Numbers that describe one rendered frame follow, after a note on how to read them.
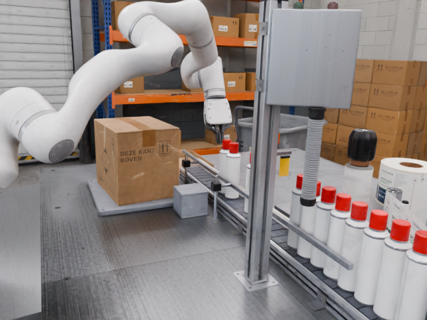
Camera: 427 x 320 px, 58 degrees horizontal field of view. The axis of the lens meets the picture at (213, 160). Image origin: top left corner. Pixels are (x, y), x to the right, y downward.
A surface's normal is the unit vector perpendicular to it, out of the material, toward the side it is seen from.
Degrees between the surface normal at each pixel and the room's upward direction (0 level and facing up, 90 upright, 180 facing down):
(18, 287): 0
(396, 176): 90
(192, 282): 0
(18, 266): 0
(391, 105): 91
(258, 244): 90
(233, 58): 90
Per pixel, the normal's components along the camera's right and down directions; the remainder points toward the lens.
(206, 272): 0.03, -0.96
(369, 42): -0.87, 0.11
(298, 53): -0.19, 0.26
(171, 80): 0.49, 0.24
